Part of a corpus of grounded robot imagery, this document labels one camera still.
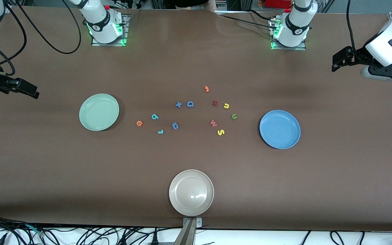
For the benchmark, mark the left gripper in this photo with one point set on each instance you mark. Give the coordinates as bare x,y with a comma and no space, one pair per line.
358,55

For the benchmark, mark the orange foam letter e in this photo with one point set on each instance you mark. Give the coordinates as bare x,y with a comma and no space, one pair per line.
139,123

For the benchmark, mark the yellow foam letter S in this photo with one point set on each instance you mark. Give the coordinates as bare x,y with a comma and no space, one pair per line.
221,132

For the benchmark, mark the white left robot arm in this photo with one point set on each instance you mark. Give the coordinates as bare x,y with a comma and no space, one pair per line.
294,23

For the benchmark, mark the pale green plate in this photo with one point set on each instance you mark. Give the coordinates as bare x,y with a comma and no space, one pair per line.
99,112

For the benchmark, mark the red box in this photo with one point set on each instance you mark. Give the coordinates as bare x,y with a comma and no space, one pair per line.
277,3

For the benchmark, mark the blue plate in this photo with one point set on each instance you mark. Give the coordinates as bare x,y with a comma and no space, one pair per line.
280,129

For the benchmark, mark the pink foam letter W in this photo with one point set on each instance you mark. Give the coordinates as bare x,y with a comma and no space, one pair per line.
213,123

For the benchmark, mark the blue foam digit nine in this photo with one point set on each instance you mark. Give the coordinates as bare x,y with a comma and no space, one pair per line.
175,126

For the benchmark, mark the blue foam letter D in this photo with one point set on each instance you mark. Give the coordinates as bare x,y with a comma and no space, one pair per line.
188,104

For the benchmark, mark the beige plate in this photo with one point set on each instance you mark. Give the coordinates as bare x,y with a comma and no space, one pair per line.
191,193

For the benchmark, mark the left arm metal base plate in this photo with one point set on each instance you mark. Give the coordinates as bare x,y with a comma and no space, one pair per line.
288,48

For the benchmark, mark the aluminium camera mount post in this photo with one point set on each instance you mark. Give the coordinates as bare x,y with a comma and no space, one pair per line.
187,234

